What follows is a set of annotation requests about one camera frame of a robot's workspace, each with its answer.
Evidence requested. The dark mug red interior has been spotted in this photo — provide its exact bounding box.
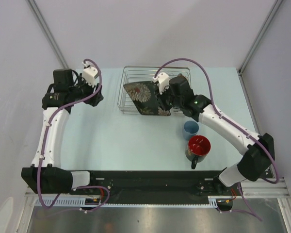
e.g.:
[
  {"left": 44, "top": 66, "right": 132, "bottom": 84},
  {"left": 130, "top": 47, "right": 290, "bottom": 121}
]
[{"left": 185, "top": 135, "right": 211, "bottom": 169}]

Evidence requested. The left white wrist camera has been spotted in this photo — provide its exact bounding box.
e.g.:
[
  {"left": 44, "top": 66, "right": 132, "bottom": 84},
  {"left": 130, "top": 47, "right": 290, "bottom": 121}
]
[{"left": 81, "top": 62, "right": 98, "bottom": 87}]

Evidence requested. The white slotted cable duct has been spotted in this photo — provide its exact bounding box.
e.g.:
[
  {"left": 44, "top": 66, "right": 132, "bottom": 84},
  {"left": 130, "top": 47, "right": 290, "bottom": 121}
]
[{"left": 35, "top": 195, "right": 224, "bottom": 208}]

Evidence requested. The light blue plastic cup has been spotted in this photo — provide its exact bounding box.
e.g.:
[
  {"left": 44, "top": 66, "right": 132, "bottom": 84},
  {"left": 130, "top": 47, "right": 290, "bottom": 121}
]
[{"left": 182, "top": 121, "right": 199, "bottom": 140}]

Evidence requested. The black floral square plate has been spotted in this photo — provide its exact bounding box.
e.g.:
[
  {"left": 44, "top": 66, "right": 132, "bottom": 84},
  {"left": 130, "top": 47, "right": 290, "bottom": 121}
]
[{"left": 124, "top": 81, "right": 171, "bottom": 117}]

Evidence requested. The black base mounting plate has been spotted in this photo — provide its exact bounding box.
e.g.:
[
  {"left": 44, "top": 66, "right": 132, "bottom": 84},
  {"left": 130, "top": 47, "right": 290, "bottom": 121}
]
[{"left": 70, "top": 168, "right": 275, "bottom": 212}]

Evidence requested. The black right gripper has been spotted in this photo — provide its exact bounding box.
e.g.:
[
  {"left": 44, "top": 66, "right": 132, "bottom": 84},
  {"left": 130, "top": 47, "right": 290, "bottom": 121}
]
[{"left": 154, "top": 83, "right": 183, "bottom": 112}]

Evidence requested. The metal wire dish rack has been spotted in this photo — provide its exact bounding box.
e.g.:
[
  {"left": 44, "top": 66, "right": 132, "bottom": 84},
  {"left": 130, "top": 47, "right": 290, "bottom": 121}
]
[{"left": 117, "top": 66, "right": 191, "bottom": 115}]

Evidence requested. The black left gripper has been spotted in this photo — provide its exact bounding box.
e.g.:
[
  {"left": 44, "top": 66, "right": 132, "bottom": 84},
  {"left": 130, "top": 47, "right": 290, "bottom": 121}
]
[{"left": 69, "top": 73, "right": 103, "bottom": 107}]

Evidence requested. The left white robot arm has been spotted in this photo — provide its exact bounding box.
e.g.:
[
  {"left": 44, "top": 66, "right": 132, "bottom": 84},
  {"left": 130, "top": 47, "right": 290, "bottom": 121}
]
[{"left": 21, "top": 65, "right": 103, "bottom": 194}]

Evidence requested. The aluminium frame rail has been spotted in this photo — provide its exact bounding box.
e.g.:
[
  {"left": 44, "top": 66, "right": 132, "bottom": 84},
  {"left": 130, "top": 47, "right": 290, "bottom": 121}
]
[{"left": 24, "top": 177, "right": 291, "bottom": 199}]

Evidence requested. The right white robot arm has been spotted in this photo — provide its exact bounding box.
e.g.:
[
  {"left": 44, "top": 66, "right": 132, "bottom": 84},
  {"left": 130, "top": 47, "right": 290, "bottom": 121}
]
[{"left": 152, "top": 72, "right": 275, "bottom": 195}]

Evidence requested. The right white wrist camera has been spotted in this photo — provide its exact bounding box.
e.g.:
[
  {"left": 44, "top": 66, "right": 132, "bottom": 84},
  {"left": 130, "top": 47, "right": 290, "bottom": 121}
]
[{"left": 152, "top": 72, "right": 170, "bottom": 95}]

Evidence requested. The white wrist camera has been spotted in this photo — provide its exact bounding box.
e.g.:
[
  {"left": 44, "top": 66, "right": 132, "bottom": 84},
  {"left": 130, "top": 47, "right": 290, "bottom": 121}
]
[
  {"left": 152, "top": 72, "right": 170, "bottom": 95},
  {"left": 81, "top": 62, "right": 98, "bottom": 87}
]

